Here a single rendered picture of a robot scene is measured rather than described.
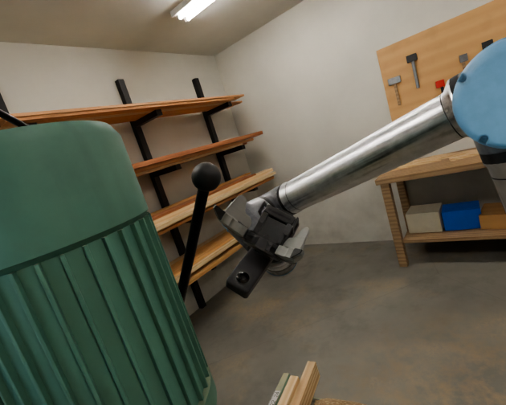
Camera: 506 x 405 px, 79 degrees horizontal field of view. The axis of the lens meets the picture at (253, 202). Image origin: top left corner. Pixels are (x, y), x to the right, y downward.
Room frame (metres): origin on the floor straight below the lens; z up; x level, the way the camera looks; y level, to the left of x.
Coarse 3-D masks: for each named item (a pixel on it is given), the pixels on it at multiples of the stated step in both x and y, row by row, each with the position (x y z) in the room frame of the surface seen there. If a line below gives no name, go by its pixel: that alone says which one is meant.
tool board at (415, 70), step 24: (504, 0) 2.46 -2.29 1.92; (456, 24) 2.66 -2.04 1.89; (480, 24) 2.56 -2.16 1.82; (504, 24) 2.47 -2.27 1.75; (384, 48) 3.02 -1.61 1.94; (408, 48) 2.90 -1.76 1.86; (432, 48) 2.78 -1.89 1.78; (456, 48) 2.68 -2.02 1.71; (480, 48) 2.58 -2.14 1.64; (384, 72) 3.05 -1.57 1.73; (408, 72) 2.92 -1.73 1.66; (432, 72) 2.80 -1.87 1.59; (456, 72) 2.70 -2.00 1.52; (408, 96) 2.95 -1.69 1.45; (432, 96) 2.83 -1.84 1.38
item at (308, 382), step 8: (304, 368) 0.62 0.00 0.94; (312, 368) 0.61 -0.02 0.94; (304, 376) 0.60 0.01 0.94; (312, 376) 0.60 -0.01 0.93; (304, 384) 0.57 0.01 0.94; (312, 384) 0.59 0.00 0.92; (296, 392) 0.56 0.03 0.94; (304, 392) 0.56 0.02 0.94; (312, 392) 0.58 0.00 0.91; (296, 400) 0.54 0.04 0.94; (304, 400) 0.55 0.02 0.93
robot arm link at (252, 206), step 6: (258, 198) 0.81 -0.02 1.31; (246, 204) 0.76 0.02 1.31; (252, 204) 0.77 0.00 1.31; (258, 204) 0.78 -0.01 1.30; (246, 210) 0.75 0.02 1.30; (252, 210) 0.75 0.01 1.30; (258, 210) 0.76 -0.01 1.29; (252, 216) 0.74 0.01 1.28; (258, 216) 0.74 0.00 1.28; (252, 222) 0.72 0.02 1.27; (252, 228) 0.72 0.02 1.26; (234, 234) 0.74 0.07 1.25; (240, 240) 0.73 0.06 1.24; (246, 246) 0.72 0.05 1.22
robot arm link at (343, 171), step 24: (408, 120) 0.56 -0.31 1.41; (432, 120) 0.52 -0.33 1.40; (360, 144) 0.63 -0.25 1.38; (384, 144) 0.59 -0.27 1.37; (408, 144) 0.55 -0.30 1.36; (432, 144) 0.53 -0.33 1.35; (312, 168) 0.74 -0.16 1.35; (336, 168) 0.67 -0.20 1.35; (360, 168) 0.63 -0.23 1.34; (384, 168) 0.60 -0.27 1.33; (288, 192) 0.77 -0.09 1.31; (312, 192) 0.72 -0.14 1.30; (336, 192) 0.70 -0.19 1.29
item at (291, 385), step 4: (292, 376) 0.59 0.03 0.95; (296, 376) 0.59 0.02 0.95; (288, 380) 0.59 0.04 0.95; (292, 380) 0.58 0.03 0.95; (296, 380) 0.58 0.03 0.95; (288, 384) 0.58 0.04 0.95; (292, 384) 0.57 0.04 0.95; (296, 384) 0.58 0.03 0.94; (284, 388) 0.57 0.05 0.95; (288, 388) 0.57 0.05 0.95; (292, 388) 0.56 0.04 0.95; (284, 392) 0.56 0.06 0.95; (288, 392) 0.56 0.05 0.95; (292, 392) 0.56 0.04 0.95; (284, 396) 0.55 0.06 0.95; (288, 396) 0.55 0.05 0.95; (292, 396) 0.55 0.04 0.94; (280, 400) 0.54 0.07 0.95; (284, 400) 0.54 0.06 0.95; (288, 400) 0.54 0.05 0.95; (280, 404) 0.53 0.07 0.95; (284, 404) 0.53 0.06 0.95; (288, 404) 0.53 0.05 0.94
